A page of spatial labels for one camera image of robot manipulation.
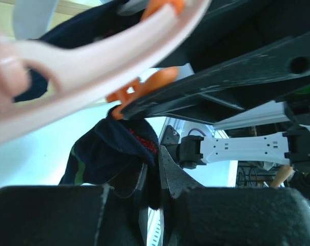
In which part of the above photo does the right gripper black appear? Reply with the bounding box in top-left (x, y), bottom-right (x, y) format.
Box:
top-left (122, 0), bottom-right (310, 124)

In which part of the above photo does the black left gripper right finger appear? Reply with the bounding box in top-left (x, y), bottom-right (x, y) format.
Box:
top-left (158, 147), bottom-right (310, 245)

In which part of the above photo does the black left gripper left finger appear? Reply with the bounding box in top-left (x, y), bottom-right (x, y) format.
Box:
top-left (0, 164), bottom-right (148, 245)

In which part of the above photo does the navy green striped sock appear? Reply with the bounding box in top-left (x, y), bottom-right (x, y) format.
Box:
top-left (59, 114), bottom-right (160, 210)

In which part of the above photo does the orange clothes peg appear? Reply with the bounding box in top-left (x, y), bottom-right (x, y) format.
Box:
top-left (106, 0), bottom-right (184, 120)

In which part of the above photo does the santa pattern sock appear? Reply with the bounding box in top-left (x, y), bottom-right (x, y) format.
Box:
top-left (9, 1), bottom-right (141, 105)

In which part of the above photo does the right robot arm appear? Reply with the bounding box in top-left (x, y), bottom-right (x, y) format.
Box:
top-left (121, 1), bottom-right (310, 174)

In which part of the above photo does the pink round clip hanger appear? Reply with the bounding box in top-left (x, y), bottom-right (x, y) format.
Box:
top-left (0, 1), bottom-right (211, 144)

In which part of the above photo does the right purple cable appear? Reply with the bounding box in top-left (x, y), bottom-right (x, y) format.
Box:
top-left (187, 127), bottom-right (207, 137)

